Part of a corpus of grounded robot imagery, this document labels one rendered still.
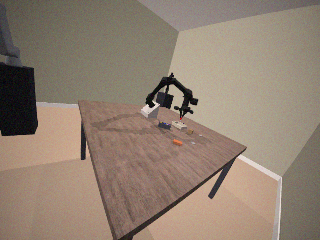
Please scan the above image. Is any orange rectangular block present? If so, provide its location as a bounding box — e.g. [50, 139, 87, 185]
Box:
[173, 139, 183, 147]

